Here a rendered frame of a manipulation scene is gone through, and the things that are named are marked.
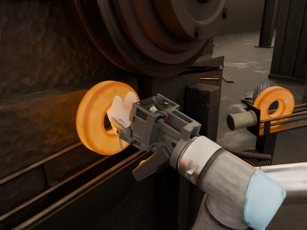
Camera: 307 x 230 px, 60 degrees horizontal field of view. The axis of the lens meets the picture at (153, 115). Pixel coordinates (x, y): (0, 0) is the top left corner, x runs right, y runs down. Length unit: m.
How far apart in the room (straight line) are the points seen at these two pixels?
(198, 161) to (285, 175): 0.19
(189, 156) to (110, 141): 0.21
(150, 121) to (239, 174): 0.16
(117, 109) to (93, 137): 0.07
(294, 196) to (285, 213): 1.17
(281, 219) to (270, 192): 1.27
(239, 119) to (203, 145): 0.57
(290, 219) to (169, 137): 1.31
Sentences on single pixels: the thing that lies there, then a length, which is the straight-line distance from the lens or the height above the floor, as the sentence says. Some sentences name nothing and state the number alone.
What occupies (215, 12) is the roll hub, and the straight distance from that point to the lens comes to 0.69.
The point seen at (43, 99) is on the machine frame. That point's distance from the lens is 0.58.
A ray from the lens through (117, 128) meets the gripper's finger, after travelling 0.50.
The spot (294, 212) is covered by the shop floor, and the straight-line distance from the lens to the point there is 1.75.
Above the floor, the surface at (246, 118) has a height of 0.68.
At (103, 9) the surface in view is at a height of 1.04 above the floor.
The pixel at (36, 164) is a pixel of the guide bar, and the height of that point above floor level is 0.74.
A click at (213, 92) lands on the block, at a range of 0.89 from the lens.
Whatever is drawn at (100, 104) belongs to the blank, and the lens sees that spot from 0.53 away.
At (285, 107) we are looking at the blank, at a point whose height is 0.71.
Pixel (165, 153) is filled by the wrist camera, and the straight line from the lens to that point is 0.46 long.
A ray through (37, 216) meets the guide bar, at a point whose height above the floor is 0.69.
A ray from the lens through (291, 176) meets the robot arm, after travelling 0.55.
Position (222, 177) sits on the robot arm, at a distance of 0.40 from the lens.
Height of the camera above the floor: 1.03
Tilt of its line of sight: 21 degrees down
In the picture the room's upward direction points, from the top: straight up
